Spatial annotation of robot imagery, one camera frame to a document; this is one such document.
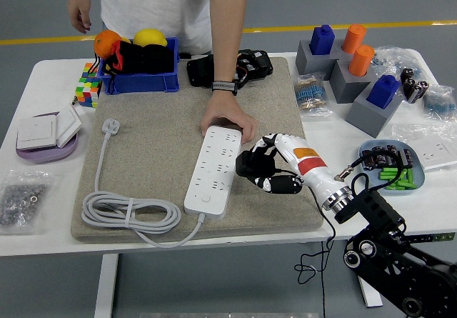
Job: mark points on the person's right hand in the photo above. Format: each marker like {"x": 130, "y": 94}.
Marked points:
{"x": 79, "y": 9}

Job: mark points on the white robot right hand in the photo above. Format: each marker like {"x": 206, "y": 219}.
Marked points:
{"x": 312, "y": 177}

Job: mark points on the person's left hand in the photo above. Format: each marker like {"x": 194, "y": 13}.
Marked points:
{"x": 225, "y": 110}

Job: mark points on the white power strip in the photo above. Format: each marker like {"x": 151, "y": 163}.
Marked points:
{"x": 214, "y": 175}

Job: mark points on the person's left forearm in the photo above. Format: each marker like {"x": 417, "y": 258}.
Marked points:
{"x": 228, "y": 28}

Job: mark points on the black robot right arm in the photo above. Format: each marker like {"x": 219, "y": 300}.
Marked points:
{"x": 371, "y": 207}

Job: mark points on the grey black wristband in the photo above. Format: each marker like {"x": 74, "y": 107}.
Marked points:
{"x": 225, "y": 86}

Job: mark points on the orange fruit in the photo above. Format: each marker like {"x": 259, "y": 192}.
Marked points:
{"x": 105, "y": 43}

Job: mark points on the black open electronic device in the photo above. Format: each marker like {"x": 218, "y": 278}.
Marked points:
{"x": 198, "y": 71}

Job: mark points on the small yellow fruit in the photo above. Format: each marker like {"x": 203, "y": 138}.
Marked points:
{"x": 125, "y": 40}

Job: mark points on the black pouch with red trim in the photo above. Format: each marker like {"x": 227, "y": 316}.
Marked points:
{"x": 125, "y": 60}

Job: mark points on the green cylinder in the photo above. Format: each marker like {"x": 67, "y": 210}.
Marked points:
{"x": 385, "y": 176}
{"x": 394, "y": 188}
{"x": 402, "y": 175}
{"x": 407, "y": 185}
{"x": 410, "y": 176}
{"x": 387, "y": 170}

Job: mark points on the person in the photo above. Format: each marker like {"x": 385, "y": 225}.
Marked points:
{"x": 153, "y": 10}

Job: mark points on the yellow lemon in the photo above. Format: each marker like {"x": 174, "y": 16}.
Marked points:
{"x": 150, "y": 37}

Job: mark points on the grey socket block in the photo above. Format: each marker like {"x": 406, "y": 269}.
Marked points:
{"x": 344, "y": 85}
{"x": 364, "y": 118}
{"x": 307, "y": 64}

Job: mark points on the bag of tan-taped resistors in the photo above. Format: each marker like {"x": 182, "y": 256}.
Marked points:
{"x": 310, "y": 94}

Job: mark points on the black cloth pouch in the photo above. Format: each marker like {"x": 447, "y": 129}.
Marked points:
{"x": 159, "y": 60}

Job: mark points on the grey-brown mat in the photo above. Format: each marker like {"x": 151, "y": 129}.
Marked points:
{"x": 150, "y": 146}

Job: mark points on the colourful puzzle cube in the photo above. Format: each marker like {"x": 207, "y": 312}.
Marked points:
{"x": 87, "y": 93}

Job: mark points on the blue plastic bin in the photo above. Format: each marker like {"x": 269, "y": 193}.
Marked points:
{"x": 143, "y": 82}

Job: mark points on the light blue plate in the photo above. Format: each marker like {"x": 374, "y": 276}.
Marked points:
{"x": 420, "y": 177}

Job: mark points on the blue square peg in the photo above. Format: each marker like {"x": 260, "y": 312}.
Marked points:
{"x": 321, "y": 41}
{"x": 382, "y": 93}

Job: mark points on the orange cylinder peg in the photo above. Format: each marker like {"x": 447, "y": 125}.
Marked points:
{"x": 360, "y": 60}
{"x": 353, "y": 39}

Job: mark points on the white table leg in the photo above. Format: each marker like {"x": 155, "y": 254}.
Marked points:
{"x": 369, "y": 296}
{"x": 106, "y": 286}

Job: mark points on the bag of blue resistors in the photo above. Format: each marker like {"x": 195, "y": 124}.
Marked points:
{"x": 392, "y": 59}
{"x": 439, "y": 105}

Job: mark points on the black table control panel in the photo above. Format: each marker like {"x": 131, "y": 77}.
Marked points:
{"x": 442, "y": 237}

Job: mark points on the purple oval tray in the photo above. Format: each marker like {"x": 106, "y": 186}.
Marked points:
{"x": 46, "y": 155}

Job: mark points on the bag of metal nuts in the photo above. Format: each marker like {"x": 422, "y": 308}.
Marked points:
{"x": 21, "y": 200}

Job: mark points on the white wall switch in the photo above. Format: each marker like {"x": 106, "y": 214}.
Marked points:
{"x": 69, "y": 125}
{"x": 35, "y": 132}

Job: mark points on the bagged white wall socket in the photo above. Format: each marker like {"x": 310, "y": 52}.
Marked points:
{"x": 435, "y": 153}

